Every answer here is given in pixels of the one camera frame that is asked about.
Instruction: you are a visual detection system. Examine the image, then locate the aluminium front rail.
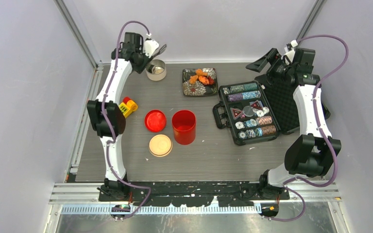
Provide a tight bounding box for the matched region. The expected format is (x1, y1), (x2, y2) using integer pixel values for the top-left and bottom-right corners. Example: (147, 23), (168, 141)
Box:
(49, 182), (342, 215)

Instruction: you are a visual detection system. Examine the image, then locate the orange fried food piece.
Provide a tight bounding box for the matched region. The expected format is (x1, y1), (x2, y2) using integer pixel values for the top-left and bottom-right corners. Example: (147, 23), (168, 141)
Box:
(189, 75), (199, 84)

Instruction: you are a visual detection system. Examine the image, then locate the orange fried food top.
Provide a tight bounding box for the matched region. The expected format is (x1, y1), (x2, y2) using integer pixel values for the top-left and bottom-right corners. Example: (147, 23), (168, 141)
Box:
(195, 69), (208, 76)

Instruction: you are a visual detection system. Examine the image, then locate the red round lid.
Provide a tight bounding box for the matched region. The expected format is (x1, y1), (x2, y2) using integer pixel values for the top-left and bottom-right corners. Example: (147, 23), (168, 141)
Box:
(144, 109), (167, 133)

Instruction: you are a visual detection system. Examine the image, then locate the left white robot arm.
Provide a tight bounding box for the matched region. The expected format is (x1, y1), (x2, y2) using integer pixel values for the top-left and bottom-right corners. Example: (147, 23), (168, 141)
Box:
(86, 33), (167, 201)

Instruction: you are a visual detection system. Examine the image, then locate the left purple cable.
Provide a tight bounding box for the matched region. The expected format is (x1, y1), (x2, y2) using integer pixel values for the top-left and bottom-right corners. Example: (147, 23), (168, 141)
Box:
(101, 20), (153, 220)

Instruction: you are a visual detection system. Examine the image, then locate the beige round metal bowl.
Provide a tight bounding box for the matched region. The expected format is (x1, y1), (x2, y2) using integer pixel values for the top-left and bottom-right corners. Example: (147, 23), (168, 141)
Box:
(146, 59), (167, 81)

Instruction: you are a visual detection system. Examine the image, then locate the purple cable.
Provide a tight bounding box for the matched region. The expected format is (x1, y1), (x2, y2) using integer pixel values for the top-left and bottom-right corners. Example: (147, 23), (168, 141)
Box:
(267, 34), (350, 222)
(101, 20), (153, 220)

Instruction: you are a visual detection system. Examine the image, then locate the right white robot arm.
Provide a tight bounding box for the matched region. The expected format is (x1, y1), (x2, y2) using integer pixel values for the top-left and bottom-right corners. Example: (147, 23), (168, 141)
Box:
(246, 48), (341, 199)

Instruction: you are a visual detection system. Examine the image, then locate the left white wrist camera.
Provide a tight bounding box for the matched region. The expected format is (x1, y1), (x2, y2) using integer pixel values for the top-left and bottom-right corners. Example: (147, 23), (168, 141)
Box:
(143, 33), (160, 58)

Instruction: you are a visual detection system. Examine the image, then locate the yellow red toy block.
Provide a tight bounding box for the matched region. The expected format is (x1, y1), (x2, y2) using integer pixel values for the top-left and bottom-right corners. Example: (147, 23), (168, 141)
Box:
(119, 97), (138, 118)

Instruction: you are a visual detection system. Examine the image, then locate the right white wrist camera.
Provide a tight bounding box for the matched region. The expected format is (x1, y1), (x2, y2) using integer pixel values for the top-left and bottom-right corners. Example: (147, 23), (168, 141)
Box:
(282, 40), (298, 65)

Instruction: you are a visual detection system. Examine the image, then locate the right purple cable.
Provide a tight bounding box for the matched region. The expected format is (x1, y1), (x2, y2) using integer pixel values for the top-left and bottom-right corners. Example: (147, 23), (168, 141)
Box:
(267, 34), (350, 222)

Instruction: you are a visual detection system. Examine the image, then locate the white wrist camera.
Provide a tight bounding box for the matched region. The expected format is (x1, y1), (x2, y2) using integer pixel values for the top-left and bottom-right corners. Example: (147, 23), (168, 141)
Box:
(282, 40), (298, 65)
(143, 33), (160, 58)

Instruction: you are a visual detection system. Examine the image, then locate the black floral square plate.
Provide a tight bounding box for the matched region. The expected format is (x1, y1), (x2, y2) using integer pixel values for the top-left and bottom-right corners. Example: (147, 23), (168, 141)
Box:
(182, 68), (219, 97)

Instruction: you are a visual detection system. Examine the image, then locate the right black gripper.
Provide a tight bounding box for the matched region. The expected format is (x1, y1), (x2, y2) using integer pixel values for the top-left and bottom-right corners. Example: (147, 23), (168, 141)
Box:
(245, 48), (295, 88)

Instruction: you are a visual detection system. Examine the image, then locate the beige round inner lid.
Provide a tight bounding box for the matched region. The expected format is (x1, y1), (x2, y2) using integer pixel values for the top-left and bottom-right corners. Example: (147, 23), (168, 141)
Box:
(149, 134), (173, 157)

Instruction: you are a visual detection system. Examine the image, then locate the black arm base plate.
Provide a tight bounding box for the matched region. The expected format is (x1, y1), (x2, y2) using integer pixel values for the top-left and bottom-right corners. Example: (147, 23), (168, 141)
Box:
(97, 181), (289, 207)

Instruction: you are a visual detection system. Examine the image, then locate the black poker chip case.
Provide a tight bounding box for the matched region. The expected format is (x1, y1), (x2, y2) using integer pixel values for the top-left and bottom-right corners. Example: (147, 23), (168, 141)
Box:
(213, 58), (331, 146)

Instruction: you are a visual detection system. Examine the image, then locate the red cylindrical container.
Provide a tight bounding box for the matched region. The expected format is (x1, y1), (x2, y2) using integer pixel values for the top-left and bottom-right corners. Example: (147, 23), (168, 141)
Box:
(171, 110), (196, 145)

